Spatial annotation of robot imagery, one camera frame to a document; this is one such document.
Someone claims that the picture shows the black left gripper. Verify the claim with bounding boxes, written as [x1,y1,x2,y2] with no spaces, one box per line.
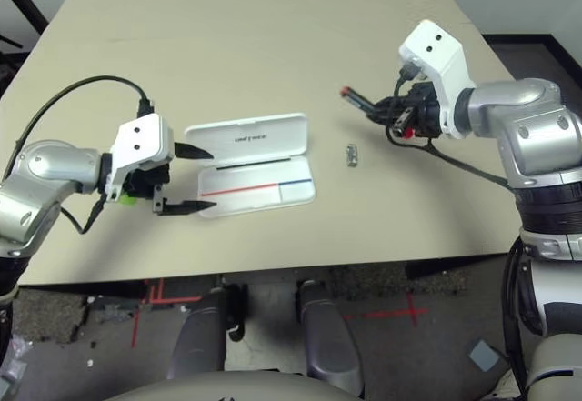
[125,142,219,217]

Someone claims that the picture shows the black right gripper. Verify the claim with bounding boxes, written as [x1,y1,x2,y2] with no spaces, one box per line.
[367,81,442,140]

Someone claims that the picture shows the black marker with red cap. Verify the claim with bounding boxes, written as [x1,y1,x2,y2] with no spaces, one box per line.
[340,85,416,140]

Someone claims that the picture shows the white plastic pencil case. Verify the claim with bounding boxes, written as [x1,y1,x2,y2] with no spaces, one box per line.
[184,112,317,219]

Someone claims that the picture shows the grey robot left leg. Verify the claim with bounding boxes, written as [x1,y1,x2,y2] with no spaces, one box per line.
[166,285,249,382]

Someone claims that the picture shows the grey robot leg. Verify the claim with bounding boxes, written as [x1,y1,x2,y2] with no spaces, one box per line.
[166,285,249,382]
[295,280,365,397]

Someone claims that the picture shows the grey robot right leg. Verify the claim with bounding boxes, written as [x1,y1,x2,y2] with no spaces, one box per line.
[295,280,365,397]

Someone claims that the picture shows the grey robot torso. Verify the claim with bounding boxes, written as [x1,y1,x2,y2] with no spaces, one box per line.
[102,366,360,401]

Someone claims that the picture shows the blue-grey square pad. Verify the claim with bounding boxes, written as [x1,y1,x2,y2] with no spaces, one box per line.
[468,340,499,373]

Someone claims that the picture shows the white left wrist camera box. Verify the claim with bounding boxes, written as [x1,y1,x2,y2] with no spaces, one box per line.
[103,113,175,202]

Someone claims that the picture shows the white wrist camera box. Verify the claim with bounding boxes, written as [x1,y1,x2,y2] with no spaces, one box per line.
[103,113,175,202]
[398,19,477,139]

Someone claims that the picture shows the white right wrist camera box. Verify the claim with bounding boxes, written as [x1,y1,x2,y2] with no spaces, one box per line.
[398,19,477,139]

